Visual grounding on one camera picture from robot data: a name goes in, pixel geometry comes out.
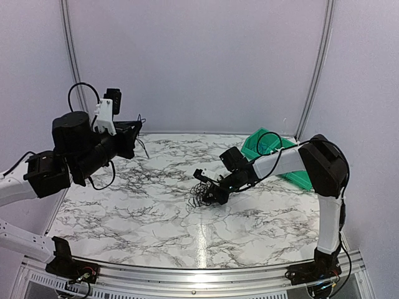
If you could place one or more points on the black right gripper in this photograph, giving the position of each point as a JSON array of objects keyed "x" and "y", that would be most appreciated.
[{"x": 218, "y": 197}]

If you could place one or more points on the aluminium left corner post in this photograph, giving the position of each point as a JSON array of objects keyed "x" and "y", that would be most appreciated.
[{"x": 78, "y": 91}]

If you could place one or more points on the green plastic bin right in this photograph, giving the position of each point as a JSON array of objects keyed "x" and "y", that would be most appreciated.
[{"x": 299, "y": 178}]

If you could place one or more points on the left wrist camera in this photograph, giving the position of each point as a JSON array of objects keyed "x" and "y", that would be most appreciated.
[{"x": 105, "y": 110}]

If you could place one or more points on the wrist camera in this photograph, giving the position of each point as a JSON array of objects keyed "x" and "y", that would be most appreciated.
[
  {"x": 207, "y": 176},
  {"x": 105, "y": 110}
]

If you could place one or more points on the green plastic bin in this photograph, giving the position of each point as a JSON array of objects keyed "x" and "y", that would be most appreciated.
[
  {"x": 299, "y": 178},
  {"x": 261, "y": 142}
]

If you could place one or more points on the aluminium right corner post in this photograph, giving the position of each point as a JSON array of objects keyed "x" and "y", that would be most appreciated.
[{"x": 318, "y": 67}]

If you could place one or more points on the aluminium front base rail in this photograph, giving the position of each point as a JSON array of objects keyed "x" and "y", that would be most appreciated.
[{"x": 126, "y": 281}]

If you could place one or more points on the green plastic bin left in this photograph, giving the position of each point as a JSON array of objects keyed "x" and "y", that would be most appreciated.
[{"x": 261, "y": 142}]

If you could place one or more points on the aluminium corner post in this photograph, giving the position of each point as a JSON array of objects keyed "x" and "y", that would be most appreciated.
[
  {"x": 78, "y": 91},
  {"x": 318, "y": 67}
]

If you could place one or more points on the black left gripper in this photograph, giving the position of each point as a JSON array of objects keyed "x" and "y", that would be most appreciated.
[{"x": 128, "y": 136}]

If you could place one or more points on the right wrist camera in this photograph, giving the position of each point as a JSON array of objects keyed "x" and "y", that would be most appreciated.
[{"x": 207, "y": 176}]

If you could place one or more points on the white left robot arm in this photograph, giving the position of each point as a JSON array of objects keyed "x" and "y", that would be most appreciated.
[{"x": 37, "y": 176}]

